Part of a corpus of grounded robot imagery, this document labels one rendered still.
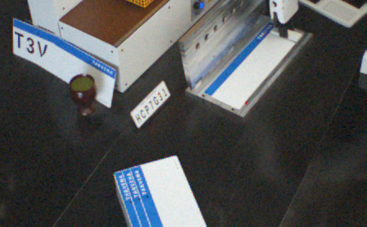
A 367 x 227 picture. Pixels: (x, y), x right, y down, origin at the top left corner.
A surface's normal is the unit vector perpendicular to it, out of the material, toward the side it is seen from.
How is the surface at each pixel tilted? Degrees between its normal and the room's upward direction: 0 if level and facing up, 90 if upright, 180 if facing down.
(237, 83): 0
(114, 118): 0
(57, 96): 0
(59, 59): 69
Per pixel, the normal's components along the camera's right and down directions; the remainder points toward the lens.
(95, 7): -0.03, -0.69
